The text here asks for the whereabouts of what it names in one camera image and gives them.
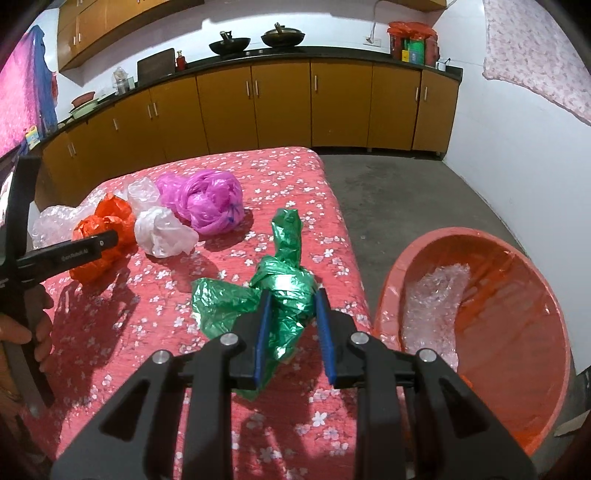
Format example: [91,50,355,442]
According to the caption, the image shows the pink floral hanging cloth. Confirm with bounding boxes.
[483,0,590,124]

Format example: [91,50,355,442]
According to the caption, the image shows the person left hand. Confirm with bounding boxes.
[1,285,54,372]

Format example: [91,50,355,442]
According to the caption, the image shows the red plastic basin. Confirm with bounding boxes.
[372,227,571,455]

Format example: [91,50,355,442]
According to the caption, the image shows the dark green plastic bag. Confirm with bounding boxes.
[191,209,318,400]

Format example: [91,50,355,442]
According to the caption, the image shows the magenta plastic bag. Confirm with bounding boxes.
[155,169,245,237]

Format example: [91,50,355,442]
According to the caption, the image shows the pink blue hanging cloth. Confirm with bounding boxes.
[1,25,58,156]

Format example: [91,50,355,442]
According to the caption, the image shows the orange lower kitchen cabinets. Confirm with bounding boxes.
[35,59,460,208]

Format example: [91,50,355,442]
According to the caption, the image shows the green box on counter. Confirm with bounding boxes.
[407,39,425,65]

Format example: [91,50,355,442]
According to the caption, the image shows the red plastic bag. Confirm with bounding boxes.
[69,193,137,286]

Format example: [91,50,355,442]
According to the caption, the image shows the black wok with lid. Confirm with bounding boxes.
[262,22,305,49]

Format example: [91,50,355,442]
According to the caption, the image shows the orange kitchen cabinets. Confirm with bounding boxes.
[35,59,460,208]
[57,0,448,73]

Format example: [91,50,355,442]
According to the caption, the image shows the red bag on counter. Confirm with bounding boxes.
[388,21,440,67]

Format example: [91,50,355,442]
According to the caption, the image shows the black wok with utensil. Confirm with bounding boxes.
[209,31,250,57]

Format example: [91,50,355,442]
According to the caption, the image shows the red bottle on counter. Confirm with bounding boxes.
[175,50,186,72]

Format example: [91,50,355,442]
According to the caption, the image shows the orange upper kitchen cabinets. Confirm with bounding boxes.
[57,0,448,73]

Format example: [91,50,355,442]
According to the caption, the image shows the clear bubble wrap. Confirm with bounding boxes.
[401,263,471,371]

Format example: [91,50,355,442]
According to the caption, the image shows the red floral tablecloth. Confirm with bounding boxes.
[24,147,370,479]

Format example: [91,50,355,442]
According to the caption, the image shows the dark cutting board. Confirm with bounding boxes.
[137,48,176,85]

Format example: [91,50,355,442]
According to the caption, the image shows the white plastic bag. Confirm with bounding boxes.
[134,206,199,259]

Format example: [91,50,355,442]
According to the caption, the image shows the pale pink plastic bag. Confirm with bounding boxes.
[121,177,160,217]

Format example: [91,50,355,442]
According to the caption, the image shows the stacked bowls on counter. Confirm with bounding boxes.
[70,91,98,119]

